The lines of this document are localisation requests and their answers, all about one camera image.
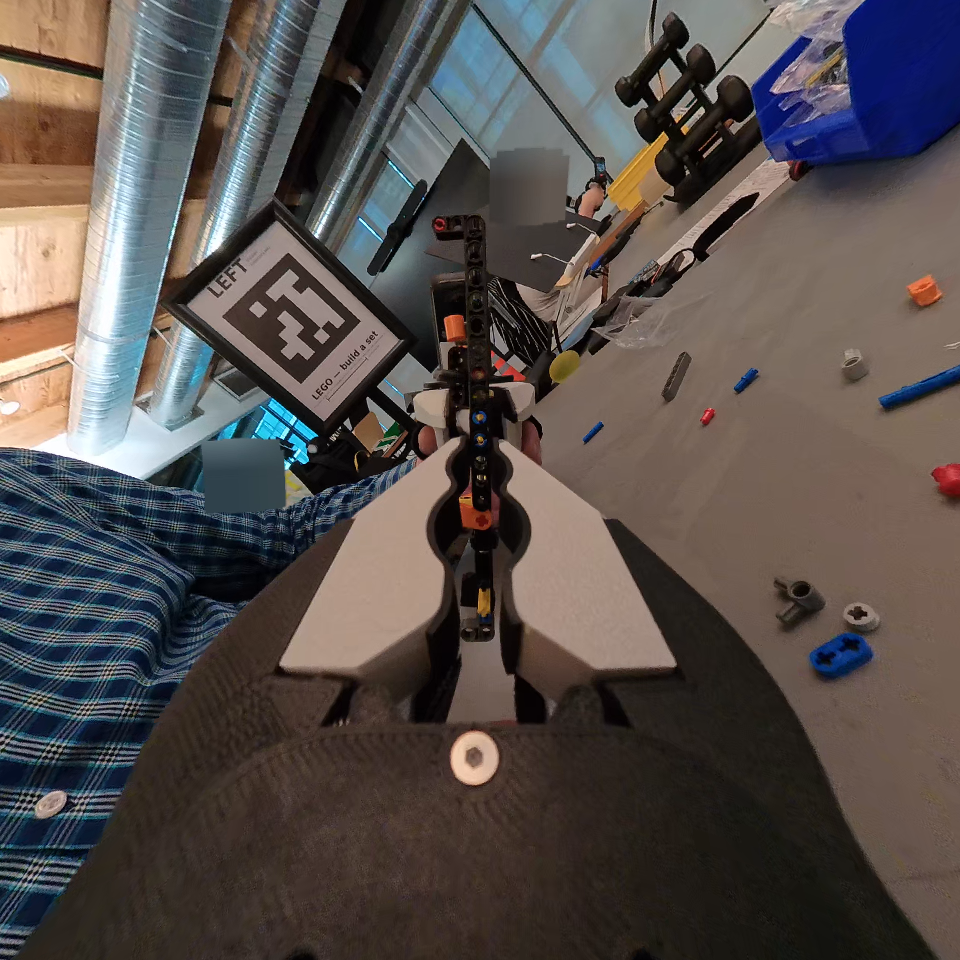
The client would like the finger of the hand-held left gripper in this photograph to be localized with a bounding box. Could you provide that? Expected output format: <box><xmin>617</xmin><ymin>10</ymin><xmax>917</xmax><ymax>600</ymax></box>
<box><xmin>412</xmin><ymin>388</ymin><xmax>454</xmax><ymax>436</ymax></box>
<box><xmin>491</xmin><ymin>382</ymin><xmax>539</xmax><ymax>440</ymax></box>

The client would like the clear plastic bag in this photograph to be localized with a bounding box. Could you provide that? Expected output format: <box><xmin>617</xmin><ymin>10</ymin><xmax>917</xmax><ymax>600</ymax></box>
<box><xmin>592</xmin><ymin>296</ymin><xmax>710</xmax><ymax>351</ymax></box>

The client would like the pile of clear plastic bags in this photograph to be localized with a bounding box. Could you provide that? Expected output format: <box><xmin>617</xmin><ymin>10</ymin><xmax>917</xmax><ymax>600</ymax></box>
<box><xmin>768</xmin><ymin>0</ymin><xmax>856</xmax><ymax>95</ymax></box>

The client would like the black hex dumbbell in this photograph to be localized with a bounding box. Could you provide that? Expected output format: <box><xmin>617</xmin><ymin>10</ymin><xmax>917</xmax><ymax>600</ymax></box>
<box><xmin>615</xmin><ymin>13</ymin><xmax>693</xmax><ymax>108</ymax></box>
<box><xmin>654</xmin><ymin>73</ymin><xmax>756</xmax><ymax>187</ymax></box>
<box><xmin>633</xmin><ymin>43</ymin><xmax>720</xmax><ymax>142</ymax></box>

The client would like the blue bin with marker label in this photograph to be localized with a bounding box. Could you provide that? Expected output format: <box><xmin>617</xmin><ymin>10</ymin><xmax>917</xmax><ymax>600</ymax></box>
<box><xmin>752</xmin><ymin>0</ymin><xmax>960</xmax><ymax>164</ymax></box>

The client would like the dark grey lego connector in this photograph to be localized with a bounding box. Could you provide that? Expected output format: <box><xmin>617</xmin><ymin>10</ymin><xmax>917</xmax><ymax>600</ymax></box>
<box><xmin>773</xmin><ymin>576</ymin><xmax>827</xmax><ymax>628</ymax></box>

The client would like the person's plaid shirt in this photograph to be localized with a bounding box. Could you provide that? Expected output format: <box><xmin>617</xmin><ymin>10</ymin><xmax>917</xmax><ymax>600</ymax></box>
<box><xmin>0</xmin><ymin>446</ymin><xmax>354</xmax><ymax>939</ymax></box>

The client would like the blue lego liftarm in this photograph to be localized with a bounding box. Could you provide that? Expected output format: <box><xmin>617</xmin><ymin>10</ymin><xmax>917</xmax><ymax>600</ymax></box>
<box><xmin>807</xmin><ymin>633</ymin><xmax>874</xmax><ymax>681</ymax></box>

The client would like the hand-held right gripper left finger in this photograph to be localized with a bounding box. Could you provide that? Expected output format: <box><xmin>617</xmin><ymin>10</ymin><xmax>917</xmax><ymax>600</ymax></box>
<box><xmin>279</xmin><ymin>437</ymin><xmax>460</xmax><ymax>702</ymax></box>

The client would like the long blue lego pin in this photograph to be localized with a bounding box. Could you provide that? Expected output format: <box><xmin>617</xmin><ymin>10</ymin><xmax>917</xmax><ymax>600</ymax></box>
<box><xmin>878</xmin><ymin>366</ymin><xmax>960</xmax><ymax>411</ymax></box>

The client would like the silver ventilation duct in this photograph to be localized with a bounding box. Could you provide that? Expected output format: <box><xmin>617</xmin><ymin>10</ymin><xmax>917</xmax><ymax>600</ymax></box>
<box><xmin>150</xmin><ymin>0</ymin><xmax>350</xmax><ymax>430</ymax></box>
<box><xmin>66</xmin><ymin>0</ymin><xmax>230</xmax><ymax>456</ymax></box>
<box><xmin>307</xmin><ymin>0</ymin><xmax>475</xmax><ymax>241</ymax></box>

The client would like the black oblong object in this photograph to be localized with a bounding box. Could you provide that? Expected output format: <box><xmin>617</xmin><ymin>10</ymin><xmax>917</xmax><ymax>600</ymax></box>
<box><xmin>696</xmin><ymin>191</ymin><xmax>763</xmax><ymax>250</ymax></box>

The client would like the person's left hand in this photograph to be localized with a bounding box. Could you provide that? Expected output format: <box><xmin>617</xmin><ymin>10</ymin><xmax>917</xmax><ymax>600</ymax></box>
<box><xmin>414</xmin><ymin>418</ymin><xmax>543</xmax><ymax>468</ymax></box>

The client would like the black lego chassis assembly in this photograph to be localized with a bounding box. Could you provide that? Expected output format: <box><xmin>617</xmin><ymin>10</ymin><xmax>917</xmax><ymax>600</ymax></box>
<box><xmin>431</xmin><ymin>214</ymin><xmax>502</xmax><ymax>646</ymax></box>

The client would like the yellow storage bin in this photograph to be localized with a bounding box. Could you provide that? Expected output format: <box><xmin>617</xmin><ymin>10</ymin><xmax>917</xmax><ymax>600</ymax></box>
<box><xmin>606</xmin><ymin>138</ymin><xmax>671</xmax><ymax>213</ymax></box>

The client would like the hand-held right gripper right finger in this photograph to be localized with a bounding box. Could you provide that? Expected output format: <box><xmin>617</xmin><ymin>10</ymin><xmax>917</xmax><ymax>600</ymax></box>
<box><xmin>496</xmin><ymin>438</ymin><xmax>680</xmax><ymax>702</ymax></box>

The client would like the white paper sheet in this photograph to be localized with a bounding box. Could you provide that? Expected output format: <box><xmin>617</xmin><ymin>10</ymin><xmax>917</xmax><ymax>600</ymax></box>
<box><xmin>660</xmin><ymin>159</ymin><xmax>792</xmax><ymax>264</ymax></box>

